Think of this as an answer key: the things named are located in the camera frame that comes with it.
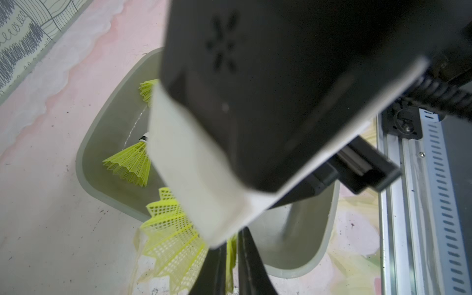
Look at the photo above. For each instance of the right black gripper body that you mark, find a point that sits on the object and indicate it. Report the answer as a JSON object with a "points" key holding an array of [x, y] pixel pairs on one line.
{"points": [[357, 166]]}

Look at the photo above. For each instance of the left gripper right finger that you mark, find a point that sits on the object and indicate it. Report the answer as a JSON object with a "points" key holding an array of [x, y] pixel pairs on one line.
{"points": [[252, 276]]}

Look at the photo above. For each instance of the grey plastic storage box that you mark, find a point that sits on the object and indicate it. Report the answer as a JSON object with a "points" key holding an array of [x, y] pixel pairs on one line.
{"points": [[291, 240]]}

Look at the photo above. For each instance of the yellow shuttlecock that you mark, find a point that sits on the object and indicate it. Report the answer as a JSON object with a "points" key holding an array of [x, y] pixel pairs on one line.
{"points": [[132, 164], [174, 242], [146, 89]]}

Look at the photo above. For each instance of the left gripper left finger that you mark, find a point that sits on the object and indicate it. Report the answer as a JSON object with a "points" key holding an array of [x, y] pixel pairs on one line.
{"points": [[212, 276]]}

